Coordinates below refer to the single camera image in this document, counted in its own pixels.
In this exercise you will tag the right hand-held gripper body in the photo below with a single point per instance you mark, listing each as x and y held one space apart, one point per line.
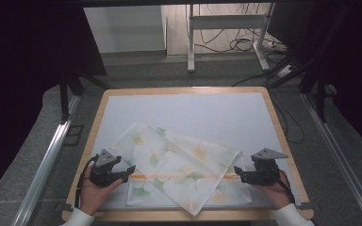
265 169

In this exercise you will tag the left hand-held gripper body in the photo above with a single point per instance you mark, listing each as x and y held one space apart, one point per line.
104 171

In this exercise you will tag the white leaf print cloth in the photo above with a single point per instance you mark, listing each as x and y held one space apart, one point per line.
176 166

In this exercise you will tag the person's left hand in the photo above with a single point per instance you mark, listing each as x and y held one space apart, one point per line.
92 193

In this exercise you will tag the person's right hand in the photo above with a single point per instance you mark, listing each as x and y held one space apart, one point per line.
275 193

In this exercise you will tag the pale blue table mat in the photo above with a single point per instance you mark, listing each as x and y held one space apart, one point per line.
201 109

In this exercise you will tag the black metal stand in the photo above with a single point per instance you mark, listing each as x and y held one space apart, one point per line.
64 97
320 94

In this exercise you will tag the white power strip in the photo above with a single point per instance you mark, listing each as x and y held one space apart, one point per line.
285 71

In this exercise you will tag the dark curtain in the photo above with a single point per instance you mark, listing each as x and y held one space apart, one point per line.
19 78
361 62

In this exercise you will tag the white cabinet panel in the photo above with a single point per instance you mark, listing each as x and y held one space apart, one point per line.
124 28

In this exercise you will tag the aluminium rail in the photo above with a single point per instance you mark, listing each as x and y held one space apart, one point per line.
44 169
339 157

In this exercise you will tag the white metal desk frame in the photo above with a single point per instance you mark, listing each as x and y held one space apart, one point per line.
226 22

